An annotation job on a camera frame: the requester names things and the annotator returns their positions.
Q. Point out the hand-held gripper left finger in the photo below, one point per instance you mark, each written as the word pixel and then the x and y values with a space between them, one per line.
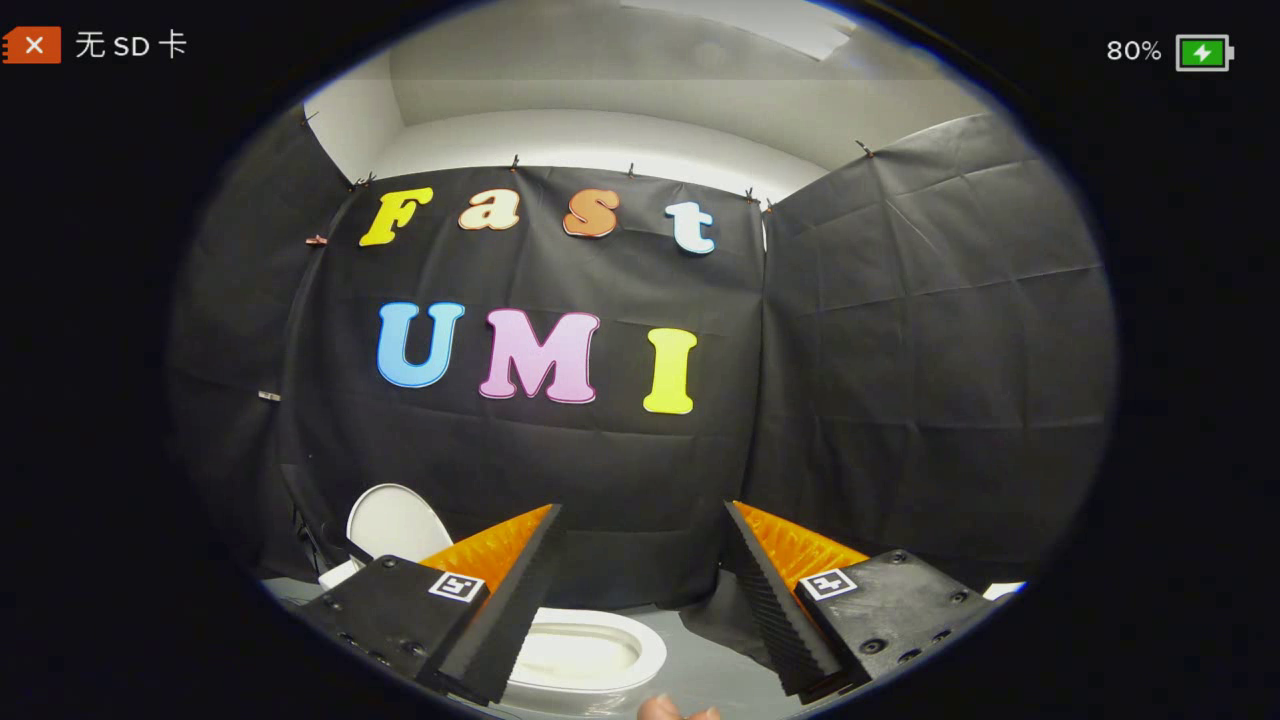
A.
pixel 520 600

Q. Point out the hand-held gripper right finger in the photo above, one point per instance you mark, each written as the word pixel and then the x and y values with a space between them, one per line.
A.
pixel 775 600

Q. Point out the white toilet lid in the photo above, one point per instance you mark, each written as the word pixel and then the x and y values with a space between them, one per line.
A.
pixel 395 520

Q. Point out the white toilet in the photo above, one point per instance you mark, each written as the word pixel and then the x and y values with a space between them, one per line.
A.
pixel 640 655

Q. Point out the black backdrop cloth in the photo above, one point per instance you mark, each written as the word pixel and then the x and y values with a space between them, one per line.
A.
pixel 600 460

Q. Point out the white flat object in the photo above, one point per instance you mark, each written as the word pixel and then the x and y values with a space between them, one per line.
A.
pixel 1003 591

